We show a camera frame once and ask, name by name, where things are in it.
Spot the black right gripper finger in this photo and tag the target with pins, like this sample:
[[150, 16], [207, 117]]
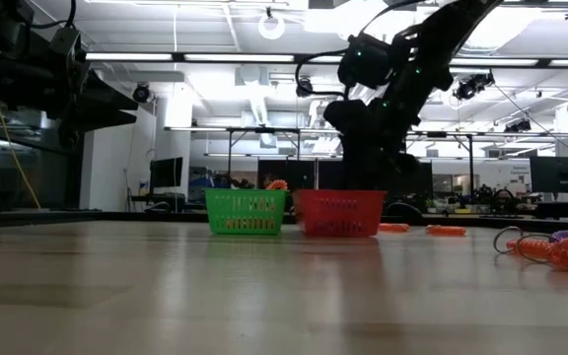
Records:
[[395, 182], [360, 175]]

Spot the black computer monitor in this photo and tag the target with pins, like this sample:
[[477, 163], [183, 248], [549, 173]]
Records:
[[560, 175], [165, 172]]

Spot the black ceiling spotlight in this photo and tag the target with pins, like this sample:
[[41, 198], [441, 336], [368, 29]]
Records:
[[141, 93], [304, 88]]

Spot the person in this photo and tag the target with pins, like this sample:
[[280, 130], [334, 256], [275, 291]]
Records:
[[505, 197]]

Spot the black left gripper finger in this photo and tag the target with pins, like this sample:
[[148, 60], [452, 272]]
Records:
[[106, 120], [106, 98]]

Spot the small black ceiling camera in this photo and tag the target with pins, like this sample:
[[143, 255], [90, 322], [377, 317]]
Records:
[[518, 126]]

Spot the black office chair back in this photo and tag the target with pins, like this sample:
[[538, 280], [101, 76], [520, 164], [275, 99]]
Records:
[[412, 209]]

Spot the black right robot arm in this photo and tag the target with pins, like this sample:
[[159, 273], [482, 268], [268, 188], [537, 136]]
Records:
[[442, 34]]

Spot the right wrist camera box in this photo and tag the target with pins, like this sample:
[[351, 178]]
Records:
[[343, 116]]

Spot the black desk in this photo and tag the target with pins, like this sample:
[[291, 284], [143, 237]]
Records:
[[165, 199]]

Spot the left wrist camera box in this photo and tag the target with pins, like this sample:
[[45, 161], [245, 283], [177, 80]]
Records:
[[64, 42]]

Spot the black ceiling camera rig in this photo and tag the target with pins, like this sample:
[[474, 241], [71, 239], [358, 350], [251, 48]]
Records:
[[469, 90]]

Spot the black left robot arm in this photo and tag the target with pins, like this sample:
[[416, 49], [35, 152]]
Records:
[[8, 64]]

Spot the black divider panel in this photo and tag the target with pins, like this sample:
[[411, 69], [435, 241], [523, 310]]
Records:
[[328, 172], [424, 177], [289, 170]]

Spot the black table edge rail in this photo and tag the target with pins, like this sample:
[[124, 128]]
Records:
[[116, 216]]

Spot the red plastic basket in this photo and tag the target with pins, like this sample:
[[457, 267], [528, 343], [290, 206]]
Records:
[[338, 197]]

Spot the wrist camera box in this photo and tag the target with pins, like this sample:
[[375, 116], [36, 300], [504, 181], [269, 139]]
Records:
[[64, 42], [343, 116]]

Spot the potted green plant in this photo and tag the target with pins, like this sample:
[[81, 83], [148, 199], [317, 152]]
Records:
[[430, 203]]

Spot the black metal frame rig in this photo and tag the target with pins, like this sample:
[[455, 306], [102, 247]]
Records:
[[264, 130]]

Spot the green plastic basket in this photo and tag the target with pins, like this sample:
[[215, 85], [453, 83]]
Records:
[[244, 194]]

